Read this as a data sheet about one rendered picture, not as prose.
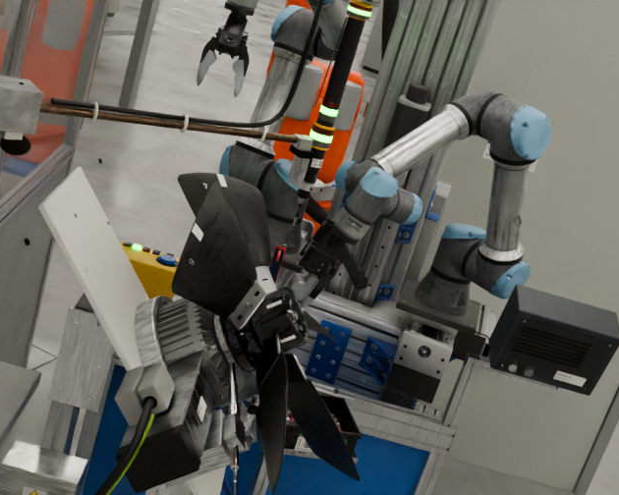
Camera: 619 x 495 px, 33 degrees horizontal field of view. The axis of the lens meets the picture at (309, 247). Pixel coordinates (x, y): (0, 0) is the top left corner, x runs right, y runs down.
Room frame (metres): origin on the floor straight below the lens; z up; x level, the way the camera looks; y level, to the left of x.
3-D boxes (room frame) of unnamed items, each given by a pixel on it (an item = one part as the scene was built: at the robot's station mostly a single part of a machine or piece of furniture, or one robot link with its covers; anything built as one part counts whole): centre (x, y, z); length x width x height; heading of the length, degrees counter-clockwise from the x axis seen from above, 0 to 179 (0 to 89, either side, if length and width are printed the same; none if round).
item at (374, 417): (2.32, -0.03, 0.82); 0.90 x 0.04 x 0.08; 94
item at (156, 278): (2.29, 0.36, 1.02); 0.16 x 0.10 x 0.11; 94
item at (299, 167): (1.95, 0.05, 1.50); 0.09 x 0.07 x 0.10; 129
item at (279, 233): (2.75, 0.10, 1.09); 0.15 x 0.15 x 0.10
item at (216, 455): (1.60, 0.09, 1.03); 0.15 x 0.10 x 0.14; 94
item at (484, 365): (2.35, -0.57, 1.04); 0.24 x 0.03 x 0.03; 94
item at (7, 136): (1.58, 0.50, 1.48); 0.05 x 0.04 x 0.05; 129
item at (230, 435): (1.61, 0.03, 1.08); 0.07 x 0.04 x 0.06; 14
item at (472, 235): (2.69, -0.40, 1.20); 0.13 x 0.12 x 0.14; 47
